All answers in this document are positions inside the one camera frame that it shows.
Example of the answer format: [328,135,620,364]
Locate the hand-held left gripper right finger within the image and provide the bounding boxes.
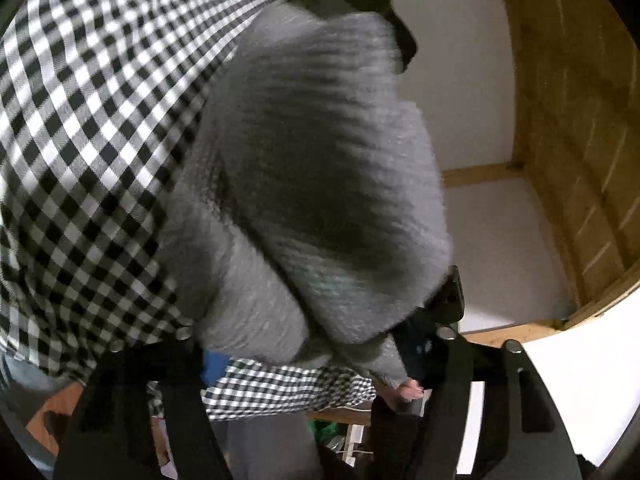
[370,265,583,480]

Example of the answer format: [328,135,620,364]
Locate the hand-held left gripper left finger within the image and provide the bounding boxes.
[52,327,236,480]

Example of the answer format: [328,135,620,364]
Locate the grey knit sweater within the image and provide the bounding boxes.
[157,0,456,391]

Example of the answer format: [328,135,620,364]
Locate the black white checkered cloth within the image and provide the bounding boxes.
[0,0,378,423]

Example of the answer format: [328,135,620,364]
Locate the person's right hand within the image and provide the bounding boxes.
[380,377,426,413]

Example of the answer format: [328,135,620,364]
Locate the grey pants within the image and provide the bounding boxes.
[220,407,326,480]

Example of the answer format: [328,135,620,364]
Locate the green bag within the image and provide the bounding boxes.
[310,419,347,445]

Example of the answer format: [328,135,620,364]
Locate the blue denim cloth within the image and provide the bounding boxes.
[0,352,58,403]

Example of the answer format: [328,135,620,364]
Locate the wooden drawer box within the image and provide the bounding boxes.
[440,0,640,346]

